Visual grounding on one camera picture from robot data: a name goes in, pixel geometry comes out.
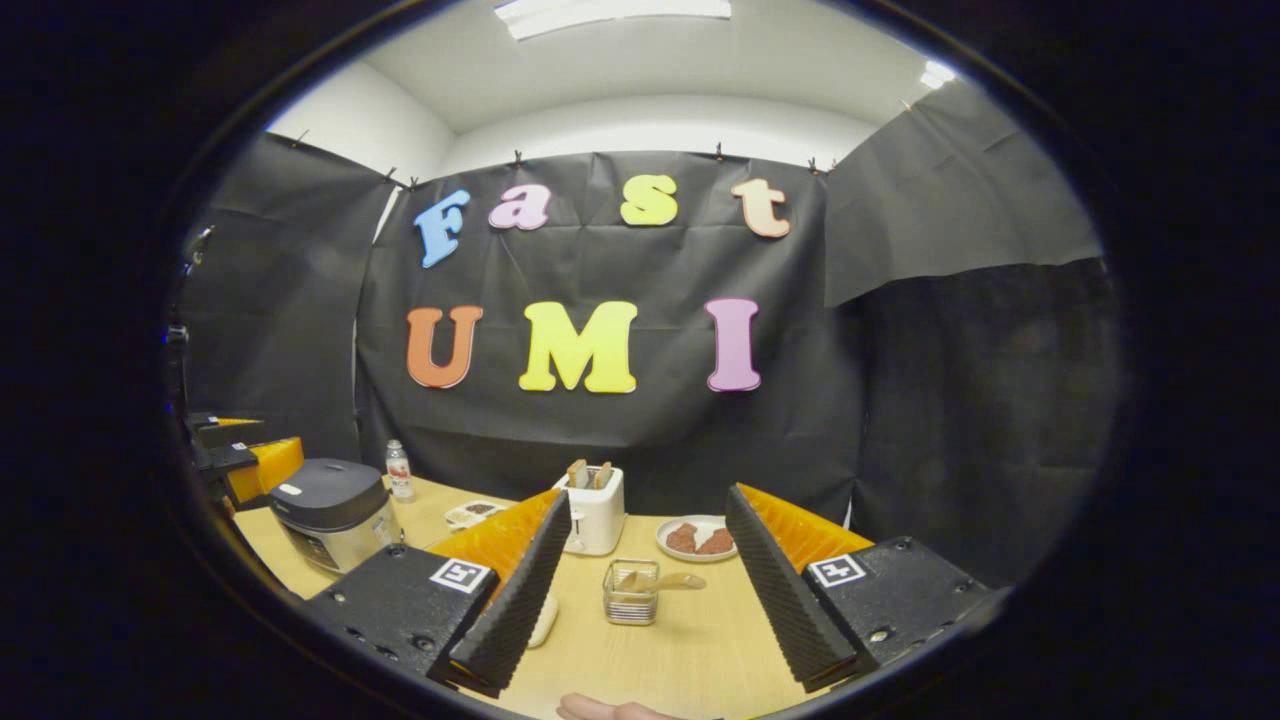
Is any clear wire chopstick holder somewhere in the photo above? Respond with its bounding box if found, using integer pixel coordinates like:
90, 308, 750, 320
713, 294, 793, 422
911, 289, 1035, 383
603, 559, 661, 626

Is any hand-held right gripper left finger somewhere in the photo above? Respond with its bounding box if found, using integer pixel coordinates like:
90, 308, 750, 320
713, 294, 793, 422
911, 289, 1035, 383
305, 488, 573, 698

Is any white toaster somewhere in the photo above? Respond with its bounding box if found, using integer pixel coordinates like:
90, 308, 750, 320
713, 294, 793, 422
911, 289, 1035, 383
553, 462, 627, 557

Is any wooden spoon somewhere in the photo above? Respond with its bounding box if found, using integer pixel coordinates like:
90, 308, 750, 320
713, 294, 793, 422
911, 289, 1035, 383
620, 570, 707, 593

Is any black backdrop cloth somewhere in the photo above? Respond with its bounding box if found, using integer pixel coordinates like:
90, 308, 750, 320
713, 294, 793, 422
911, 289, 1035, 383
175, 85, 1121, 591

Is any white round plate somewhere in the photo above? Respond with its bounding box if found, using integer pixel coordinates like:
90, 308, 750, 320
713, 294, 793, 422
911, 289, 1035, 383
656, 515, 741, 563

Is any grey rice cooker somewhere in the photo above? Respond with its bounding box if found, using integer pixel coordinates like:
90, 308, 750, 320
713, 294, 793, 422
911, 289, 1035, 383
270, 458, 401, 574

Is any white divided sauce dish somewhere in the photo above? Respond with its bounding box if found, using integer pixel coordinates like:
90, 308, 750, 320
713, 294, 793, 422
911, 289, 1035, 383
444, 500, 511, 531

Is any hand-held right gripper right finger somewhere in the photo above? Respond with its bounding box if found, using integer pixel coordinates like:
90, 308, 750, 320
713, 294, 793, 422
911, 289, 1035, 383
725, 483, 1011, 693

